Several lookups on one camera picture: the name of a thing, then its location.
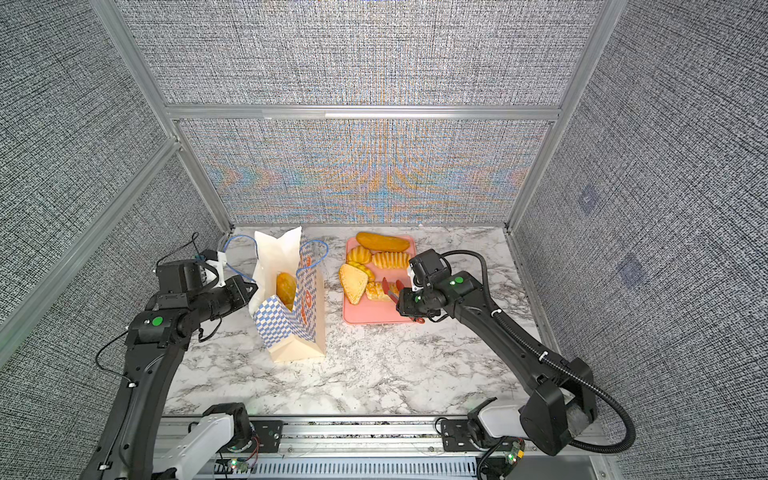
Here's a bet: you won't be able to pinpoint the black corrugated cable conduit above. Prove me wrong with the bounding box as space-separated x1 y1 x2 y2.
440 249 637 455

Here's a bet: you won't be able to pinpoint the long oval bread loaf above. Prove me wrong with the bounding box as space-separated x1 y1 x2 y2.
355 232 410 252

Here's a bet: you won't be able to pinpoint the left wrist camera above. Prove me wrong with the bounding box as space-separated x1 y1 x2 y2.
195 249 227 288

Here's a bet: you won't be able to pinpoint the pink plastic tray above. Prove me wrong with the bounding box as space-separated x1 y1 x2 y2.
342 263 413 325

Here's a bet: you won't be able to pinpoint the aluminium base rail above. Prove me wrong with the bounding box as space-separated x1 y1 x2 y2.
137 415 625 480

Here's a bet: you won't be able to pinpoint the red kitchen tongs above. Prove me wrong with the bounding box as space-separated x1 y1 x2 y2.
381 277 425 324

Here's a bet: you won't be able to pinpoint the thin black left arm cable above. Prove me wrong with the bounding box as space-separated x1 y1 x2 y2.
94 329 139 388

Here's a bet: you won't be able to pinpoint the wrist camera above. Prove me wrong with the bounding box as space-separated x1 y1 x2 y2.
408 249 452 291
195 249 227 288

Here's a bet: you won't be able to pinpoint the oval golden bread bun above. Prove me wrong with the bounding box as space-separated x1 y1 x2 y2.
275 272 297 311

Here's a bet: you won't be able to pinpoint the square glazed pastry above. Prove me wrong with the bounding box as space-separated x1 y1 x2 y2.
365 282 391 302

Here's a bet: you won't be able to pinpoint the triangular tan bread slice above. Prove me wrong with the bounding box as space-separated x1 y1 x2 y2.
338 263 369 305

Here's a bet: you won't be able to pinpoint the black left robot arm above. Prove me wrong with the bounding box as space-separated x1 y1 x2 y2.
81 259 258 479

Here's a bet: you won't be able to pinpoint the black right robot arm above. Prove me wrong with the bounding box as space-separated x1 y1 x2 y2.
397 249 598 456

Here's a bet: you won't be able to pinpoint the ridged golden bread roll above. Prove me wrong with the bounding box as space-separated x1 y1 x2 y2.
372 251 411 270

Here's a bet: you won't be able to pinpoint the checkered paper bag blue handles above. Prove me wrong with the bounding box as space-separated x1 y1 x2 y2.
220 227 329 363

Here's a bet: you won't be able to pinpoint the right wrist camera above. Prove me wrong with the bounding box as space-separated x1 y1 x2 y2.
408 249 452 291

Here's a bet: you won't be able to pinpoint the small ridged yellow bun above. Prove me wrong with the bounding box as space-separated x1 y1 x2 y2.
346 245 373 265

